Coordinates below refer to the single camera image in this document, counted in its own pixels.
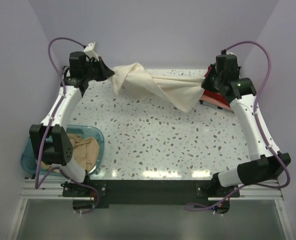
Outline tan t-shirt in basket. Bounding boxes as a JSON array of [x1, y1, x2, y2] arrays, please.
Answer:
[[35, 132, 101, 173]]

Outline cream white t-shirt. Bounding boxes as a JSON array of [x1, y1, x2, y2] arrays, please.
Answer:
[[111, 62, 205, 113]]

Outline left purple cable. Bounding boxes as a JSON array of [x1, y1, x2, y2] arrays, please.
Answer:
[[34, 37, 100, 215]]

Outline aluminium frame rail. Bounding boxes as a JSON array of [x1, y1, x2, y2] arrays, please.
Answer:
[[20, 179, 65, 200]]

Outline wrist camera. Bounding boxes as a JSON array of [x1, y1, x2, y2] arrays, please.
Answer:
[[220, 49, 236, 56], [83, 42, 99, 61]]

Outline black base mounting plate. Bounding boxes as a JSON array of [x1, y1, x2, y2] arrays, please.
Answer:
[[60, 179, 237, 210]]

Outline folded red t-shirt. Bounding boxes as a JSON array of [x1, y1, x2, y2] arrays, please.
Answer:
[[199, 90, 231, 111]]

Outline folded pink t-shirt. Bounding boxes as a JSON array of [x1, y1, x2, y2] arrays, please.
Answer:
[[200, 94, 230, 109]]

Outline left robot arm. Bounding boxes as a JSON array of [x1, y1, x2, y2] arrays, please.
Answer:
[[29, 49, 114, 196]]

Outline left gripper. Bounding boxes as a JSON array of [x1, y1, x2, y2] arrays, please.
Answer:
[[83, 56, 114, 82]]

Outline teal plastic basket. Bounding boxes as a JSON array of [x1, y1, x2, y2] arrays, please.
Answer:
[[20, 125, 105, 175]]

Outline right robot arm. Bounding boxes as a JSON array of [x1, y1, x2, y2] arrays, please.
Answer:
[[201, 53, 291, 197]]

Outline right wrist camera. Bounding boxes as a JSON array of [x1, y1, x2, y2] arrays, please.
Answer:
[[220, 49, 236, 56]]

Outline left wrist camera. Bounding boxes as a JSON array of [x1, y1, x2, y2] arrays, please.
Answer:
[[83, 42, 99, 61]]

